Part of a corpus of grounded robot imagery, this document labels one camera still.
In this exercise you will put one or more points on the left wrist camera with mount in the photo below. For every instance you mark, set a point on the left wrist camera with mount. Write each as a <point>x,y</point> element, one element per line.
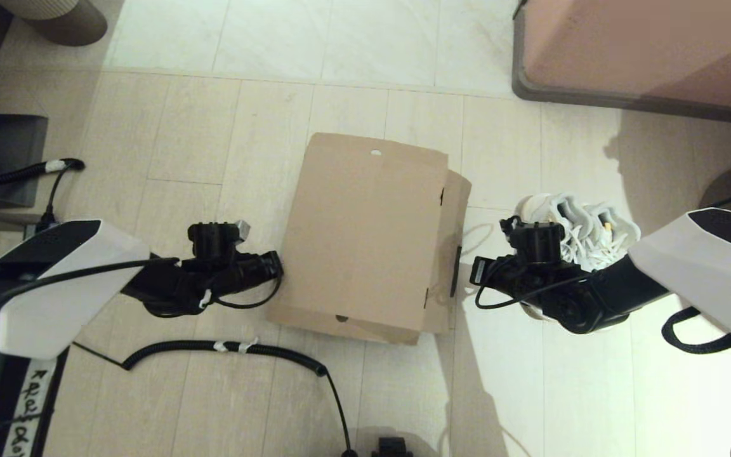
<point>213,236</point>

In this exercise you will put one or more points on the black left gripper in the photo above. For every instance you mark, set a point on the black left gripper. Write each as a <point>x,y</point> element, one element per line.
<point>213,270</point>

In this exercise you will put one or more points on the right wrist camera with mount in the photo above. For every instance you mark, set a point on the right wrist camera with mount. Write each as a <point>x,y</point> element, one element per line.
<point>530,238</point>

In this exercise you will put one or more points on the white lace-up sneaker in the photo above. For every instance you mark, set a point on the white lace-up sneaker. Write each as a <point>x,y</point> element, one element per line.
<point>613,228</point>
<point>533,206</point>

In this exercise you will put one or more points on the dark grey plastic bin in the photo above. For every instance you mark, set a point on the dark grey plastic bin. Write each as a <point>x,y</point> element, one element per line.
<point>16,139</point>

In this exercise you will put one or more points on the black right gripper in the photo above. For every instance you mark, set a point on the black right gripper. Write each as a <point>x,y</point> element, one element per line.
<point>530,273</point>

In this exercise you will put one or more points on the pink sofa with grey base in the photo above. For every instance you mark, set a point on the pink sofa with grey base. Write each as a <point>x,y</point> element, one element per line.
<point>645,44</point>

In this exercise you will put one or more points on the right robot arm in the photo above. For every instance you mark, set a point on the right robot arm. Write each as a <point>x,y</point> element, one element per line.
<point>689,266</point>

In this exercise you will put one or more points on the cardboard shoe box with lid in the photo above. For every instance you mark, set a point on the cardboard shoe box with lid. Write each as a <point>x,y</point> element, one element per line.
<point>365,241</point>

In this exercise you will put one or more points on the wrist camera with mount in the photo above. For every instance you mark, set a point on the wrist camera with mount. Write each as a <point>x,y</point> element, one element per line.
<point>530,238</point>
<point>213,236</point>

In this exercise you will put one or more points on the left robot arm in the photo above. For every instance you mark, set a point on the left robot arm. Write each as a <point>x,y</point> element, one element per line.
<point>48,298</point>

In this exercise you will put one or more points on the beige ribbed round pouf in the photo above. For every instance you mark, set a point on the beige ribbed round pouf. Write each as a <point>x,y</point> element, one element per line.
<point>73,28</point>

